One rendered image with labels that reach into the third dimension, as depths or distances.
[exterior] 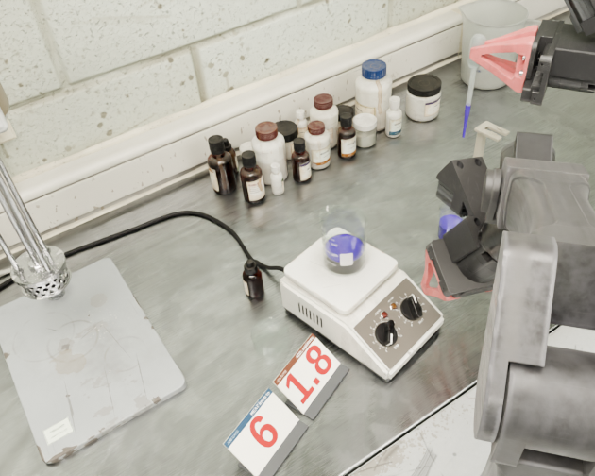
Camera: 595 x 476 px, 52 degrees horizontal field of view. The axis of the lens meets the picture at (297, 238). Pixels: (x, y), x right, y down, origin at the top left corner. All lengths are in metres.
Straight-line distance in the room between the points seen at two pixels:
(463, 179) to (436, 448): 0.33
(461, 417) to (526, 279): 0.48
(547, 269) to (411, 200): 0.73
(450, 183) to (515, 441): 0.39
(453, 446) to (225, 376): 0.31
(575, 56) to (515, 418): 0.51
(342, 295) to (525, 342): 0.48
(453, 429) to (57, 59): 0.79
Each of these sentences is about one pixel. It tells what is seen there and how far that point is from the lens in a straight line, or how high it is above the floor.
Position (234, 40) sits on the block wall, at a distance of 1.16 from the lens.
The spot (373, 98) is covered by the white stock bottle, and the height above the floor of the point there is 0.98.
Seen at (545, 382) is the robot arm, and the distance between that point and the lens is 0.37.
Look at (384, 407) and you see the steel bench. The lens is 0.82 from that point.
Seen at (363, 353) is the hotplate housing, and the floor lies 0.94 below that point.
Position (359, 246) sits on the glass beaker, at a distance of 0.80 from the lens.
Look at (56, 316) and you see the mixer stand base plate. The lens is 1.00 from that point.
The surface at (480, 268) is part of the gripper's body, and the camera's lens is 0.69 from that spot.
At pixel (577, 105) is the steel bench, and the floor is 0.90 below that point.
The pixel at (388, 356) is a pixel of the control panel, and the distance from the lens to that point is 0.82.
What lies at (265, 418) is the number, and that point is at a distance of 0.79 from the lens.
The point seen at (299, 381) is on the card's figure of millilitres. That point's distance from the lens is 0.82.
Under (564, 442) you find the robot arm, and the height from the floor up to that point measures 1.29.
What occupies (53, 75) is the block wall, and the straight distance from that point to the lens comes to 1.05.
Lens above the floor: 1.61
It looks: 44 degrees down
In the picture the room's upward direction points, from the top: 6 degrees counter-clockwise
